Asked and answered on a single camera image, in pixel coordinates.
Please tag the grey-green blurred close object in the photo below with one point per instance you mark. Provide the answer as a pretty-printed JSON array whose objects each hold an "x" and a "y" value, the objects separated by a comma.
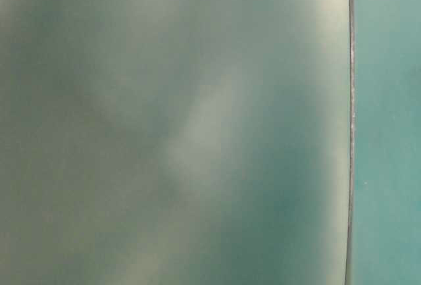
[{"x": 174, "y": 141}]

